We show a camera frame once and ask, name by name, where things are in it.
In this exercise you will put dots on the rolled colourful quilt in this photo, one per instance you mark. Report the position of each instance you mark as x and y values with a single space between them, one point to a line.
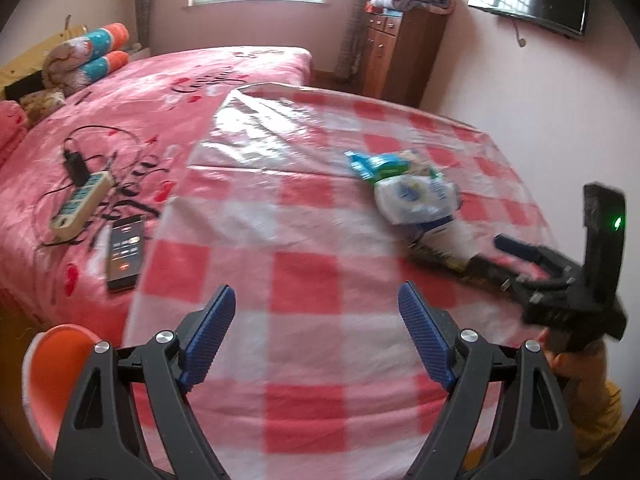
70 76
80 50

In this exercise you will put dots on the black smartphone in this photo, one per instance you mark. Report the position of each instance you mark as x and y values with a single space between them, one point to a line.
125 253

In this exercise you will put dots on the pink love you pillow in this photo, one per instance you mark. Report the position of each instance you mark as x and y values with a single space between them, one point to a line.
13 128

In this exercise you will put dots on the white power strip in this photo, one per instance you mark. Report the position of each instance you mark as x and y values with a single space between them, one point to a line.
71 218

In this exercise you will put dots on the green blue snack bag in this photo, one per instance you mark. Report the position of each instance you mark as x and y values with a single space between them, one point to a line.
376 167

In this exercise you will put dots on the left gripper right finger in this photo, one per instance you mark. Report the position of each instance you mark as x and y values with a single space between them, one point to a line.
531 436

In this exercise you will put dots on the dark yellow snack packet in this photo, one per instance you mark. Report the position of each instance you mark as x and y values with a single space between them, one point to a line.
420 253

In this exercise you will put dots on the white blue plastic bag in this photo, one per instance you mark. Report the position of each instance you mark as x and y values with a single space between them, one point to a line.
412 199

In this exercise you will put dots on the white plastic wrapper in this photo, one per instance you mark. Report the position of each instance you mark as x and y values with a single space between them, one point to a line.
455 240

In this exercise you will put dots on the pink floral bed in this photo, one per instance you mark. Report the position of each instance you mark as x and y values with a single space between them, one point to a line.
140 124

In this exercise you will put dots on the black charger adapter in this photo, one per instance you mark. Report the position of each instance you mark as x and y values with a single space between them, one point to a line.
76 168

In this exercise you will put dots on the upper rolled colourful quilt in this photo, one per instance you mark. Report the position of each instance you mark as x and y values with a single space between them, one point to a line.
80 50

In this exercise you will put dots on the brown floral small pillow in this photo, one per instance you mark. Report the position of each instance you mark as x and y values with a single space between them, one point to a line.
41 104

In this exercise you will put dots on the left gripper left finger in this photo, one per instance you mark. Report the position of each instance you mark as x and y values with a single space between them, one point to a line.
101 435

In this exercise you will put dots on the orange trash bin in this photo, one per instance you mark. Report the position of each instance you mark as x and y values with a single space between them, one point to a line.
51 366

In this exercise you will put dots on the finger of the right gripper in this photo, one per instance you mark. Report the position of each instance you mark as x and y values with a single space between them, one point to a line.
483 271
525 252

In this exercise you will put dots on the red white checkered tablecloth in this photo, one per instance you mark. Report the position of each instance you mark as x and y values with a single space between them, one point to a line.
317 377

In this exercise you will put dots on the right hand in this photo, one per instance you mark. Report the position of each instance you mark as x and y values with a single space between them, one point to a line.
588 364

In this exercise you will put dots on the brown wooden cabinet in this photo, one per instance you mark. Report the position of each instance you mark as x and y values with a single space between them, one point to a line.
398 55

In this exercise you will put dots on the lower rolled colourful quilt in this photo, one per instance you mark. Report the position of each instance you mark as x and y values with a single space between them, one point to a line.
70 76

